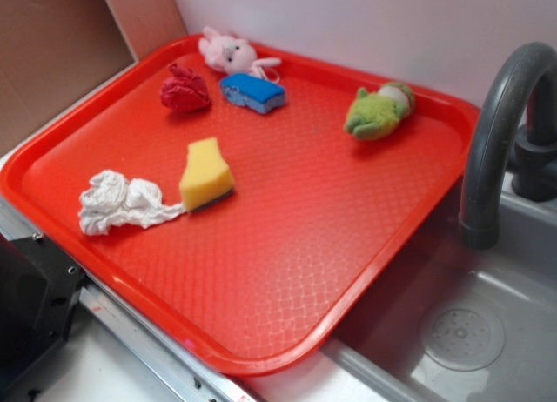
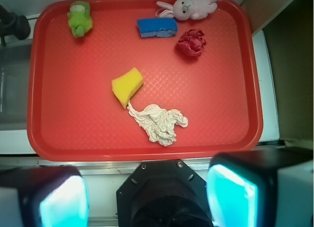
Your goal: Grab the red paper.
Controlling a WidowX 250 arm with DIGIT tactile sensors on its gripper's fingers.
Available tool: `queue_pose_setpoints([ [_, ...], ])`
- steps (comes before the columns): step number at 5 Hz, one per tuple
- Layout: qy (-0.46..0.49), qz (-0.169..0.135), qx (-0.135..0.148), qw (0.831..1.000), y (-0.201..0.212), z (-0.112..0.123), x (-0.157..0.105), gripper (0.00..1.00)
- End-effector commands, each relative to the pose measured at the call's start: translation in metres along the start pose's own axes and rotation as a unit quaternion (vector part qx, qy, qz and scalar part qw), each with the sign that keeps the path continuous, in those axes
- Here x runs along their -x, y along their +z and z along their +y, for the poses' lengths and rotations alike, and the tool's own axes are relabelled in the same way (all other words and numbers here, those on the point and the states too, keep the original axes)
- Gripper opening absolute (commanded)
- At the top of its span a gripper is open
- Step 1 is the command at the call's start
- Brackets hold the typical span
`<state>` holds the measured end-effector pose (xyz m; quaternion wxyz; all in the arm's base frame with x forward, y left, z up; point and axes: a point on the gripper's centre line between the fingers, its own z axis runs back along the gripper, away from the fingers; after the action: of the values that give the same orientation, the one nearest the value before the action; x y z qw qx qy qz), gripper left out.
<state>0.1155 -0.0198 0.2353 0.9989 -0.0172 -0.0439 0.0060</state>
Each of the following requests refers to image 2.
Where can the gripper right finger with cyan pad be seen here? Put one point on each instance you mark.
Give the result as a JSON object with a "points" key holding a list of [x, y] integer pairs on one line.
{"points": [[270, 187]]}

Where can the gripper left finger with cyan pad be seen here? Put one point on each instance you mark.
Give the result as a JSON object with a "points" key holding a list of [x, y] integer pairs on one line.
{"points": [[43, 197]]}

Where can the crumpled white paper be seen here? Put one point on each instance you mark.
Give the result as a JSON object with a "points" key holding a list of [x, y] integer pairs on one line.
{"points": [[158, 123]]}

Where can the crumpled red paper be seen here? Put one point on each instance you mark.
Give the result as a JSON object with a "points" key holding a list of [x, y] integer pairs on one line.
{"points": [[192, 42]]}

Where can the red plastic tray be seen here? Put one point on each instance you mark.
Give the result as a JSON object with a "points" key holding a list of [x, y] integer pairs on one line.
{"points": [[73, 114]]}

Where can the yellow sponge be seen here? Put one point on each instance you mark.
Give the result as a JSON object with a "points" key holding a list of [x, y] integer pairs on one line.
{"points": [[125, 86]]}

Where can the clear plastic bin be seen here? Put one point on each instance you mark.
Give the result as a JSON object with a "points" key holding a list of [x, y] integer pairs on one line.
{"points": [[14, 79]]}

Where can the black clamp knob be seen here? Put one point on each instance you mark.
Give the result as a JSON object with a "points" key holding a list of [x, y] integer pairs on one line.
{"points": [[12, 24]]}

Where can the green plush toy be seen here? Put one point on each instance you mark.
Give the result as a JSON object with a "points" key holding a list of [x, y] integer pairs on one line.
{"points": [[79, 19]]}

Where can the pink plush bunny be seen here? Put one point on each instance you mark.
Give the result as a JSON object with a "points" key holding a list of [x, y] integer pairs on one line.
{"points": [[183, 10]]}

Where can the blue sponge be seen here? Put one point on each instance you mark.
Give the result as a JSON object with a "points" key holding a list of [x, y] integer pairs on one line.
{"points": [[157, 27]]}

